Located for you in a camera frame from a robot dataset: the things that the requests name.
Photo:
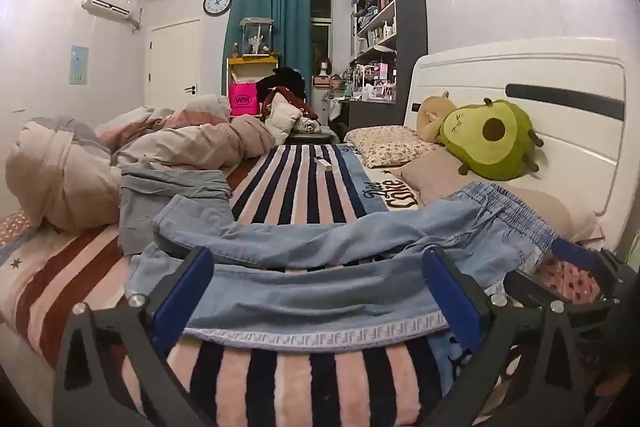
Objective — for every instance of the floral pillow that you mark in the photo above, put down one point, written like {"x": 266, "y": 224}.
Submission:
{"x": 385, "y": 144}

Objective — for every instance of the brown plush toy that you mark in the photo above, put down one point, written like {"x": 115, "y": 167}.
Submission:
{"x": 430, "y": 112}

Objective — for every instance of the small blue wall poster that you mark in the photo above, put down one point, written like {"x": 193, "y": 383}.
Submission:
{"x": 79, "y": 65}

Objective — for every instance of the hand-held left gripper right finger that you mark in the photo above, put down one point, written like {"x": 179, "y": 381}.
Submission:
{"x": 455, "y": 302}

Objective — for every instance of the light blue denim pants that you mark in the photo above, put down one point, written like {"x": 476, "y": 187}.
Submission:
{"x": 325, "y": 292}

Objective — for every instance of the round wall clock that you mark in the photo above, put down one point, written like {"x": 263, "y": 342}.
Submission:
{"x": 217, "y": 2}

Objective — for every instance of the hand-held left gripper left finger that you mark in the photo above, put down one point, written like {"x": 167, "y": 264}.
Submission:
{"x": 182, "y": 294}

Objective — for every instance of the striped plush blanket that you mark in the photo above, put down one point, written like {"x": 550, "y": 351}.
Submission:
{"x": 300, "y": 187}

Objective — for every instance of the pink shopping bag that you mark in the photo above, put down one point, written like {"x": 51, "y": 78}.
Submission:
{"x": 243, "y": 99}

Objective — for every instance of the pink dotted cloth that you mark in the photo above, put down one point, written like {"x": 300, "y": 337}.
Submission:
{"x": 570, "y": 279}

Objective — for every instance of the red dotted bed sheet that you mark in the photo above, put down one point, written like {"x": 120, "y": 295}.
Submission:
{"x": 12, "y": 227}

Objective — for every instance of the white cushion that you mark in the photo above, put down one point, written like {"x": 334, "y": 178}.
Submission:
{"x": 282, "y": 119}

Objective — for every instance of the mannequin head with wig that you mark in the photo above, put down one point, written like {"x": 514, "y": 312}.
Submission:
{"x": 325, "y": 66}

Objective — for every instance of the yellow storage box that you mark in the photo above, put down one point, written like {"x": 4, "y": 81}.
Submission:
{"x": 252, "y": 61}

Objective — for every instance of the green avocado plush toy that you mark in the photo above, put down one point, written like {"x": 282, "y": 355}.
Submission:
{"x": 495, "y": 142}

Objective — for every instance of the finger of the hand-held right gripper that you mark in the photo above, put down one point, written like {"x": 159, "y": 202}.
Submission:
{"x": 575, "y": 253}
{"x": 530, "y": 285}

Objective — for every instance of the teal curtain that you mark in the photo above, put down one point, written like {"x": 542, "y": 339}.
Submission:
{"x": 290, "y": 27}

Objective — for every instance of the beige and pink duvet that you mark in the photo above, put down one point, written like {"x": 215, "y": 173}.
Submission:
{"x": 65, "y": 167}

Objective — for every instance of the small white box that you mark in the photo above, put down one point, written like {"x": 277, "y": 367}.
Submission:
{"x": 324, "y": 163}

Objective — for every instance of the white air conditioner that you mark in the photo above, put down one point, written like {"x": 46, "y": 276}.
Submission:
{"x": 107, "y": 2}

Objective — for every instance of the grey folded pants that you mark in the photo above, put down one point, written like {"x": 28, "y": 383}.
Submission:
{"x": 165, "y": 192}

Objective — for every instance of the white door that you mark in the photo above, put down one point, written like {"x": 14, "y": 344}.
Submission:
{"x": 172, "y": 62}

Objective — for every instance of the black clothing pile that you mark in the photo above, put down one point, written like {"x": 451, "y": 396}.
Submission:
{"x": 285, "y": 82}

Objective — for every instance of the glass display case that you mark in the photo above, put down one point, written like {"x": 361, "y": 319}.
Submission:
{"x": 256, "y": 37}

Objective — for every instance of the dark bookshelf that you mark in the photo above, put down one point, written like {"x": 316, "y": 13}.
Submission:
{"x": 410, "y": 7}

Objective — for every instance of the dark desk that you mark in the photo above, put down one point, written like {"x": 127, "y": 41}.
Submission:
{"x": 370, "y": 117}

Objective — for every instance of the window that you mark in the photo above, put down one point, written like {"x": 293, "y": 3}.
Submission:
{"x": 321, "y": 37}

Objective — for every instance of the dark red cloth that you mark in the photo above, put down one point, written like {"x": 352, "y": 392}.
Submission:
{"x": 305, "y": 111}

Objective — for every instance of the white bed headboard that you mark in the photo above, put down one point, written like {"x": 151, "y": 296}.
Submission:
{"x": 500, "y": 67}

